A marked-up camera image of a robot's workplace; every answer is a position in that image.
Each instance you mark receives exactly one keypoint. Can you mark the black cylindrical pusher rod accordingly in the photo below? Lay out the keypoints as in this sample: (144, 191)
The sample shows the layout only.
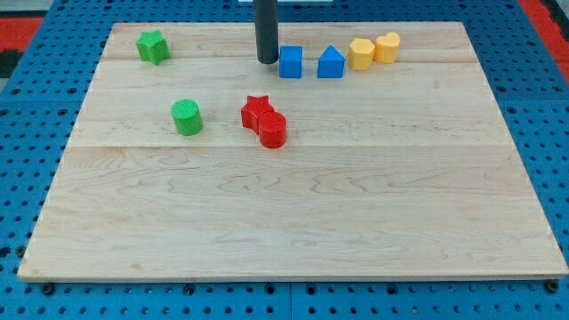
(266, 30)

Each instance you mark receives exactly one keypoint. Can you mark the yellow heart block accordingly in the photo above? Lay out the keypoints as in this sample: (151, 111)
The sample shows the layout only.
(386, 48)

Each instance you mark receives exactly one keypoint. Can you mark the blue cube block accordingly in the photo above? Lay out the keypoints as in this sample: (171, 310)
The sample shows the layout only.
(290, 61)

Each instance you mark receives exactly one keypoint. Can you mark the blue triangle block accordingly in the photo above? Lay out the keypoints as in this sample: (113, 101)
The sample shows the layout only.
(331, 63)

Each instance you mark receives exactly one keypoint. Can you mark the red star block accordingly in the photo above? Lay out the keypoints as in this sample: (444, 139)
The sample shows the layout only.
(253, 109)

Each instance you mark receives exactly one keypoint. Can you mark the yellow hexagon block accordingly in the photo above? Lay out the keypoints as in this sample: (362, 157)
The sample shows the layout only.
(361, 52)

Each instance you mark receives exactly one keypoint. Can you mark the red cylinder block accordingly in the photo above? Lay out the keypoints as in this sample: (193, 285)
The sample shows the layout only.
(272, 130)

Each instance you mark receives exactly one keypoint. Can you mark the green star block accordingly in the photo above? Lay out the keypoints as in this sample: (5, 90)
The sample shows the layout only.
(152, 47)

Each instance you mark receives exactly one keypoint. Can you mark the green cylinder block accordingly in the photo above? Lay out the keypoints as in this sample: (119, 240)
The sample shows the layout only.
(186, 117)

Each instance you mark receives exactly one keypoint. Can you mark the light wooden board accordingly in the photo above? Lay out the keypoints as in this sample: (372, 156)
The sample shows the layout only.
(402, 172)

